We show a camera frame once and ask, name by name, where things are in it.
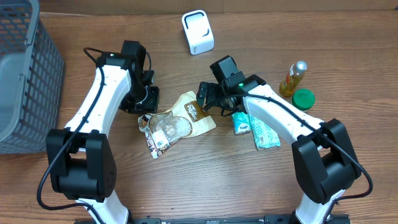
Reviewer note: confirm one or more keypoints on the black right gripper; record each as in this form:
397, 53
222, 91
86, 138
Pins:
214, 101

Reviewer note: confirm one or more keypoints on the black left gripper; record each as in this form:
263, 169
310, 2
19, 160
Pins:
144, 104

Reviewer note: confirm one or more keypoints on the teal tissue packet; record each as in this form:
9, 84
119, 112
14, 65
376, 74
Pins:
241, 123

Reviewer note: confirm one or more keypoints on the white packet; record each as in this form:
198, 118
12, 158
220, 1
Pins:
185, 119

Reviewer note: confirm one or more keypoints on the teal white box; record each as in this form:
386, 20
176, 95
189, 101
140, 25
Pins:
264, 136

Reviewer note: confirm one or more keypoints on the yellow oil bottle silver cap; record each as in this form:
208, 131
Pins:
293, 78

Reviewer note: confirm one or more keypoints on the green lid jar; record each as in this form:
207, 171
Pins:
303, 99

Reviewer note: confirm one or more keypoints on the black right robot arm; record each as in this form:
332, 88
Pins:
324, 159

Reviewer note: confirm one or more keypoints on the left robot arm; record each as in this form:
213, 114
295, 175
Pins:
82, 171

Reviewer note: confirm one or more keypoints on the white barcode scanner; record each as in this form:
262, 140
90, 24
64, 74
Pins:
198, 32

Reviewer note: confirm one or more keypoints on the grey plastic mesh basket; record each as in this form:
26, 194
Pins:
32, 74

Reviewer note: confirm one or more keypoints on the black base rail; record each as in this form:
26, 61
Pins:
217, 221

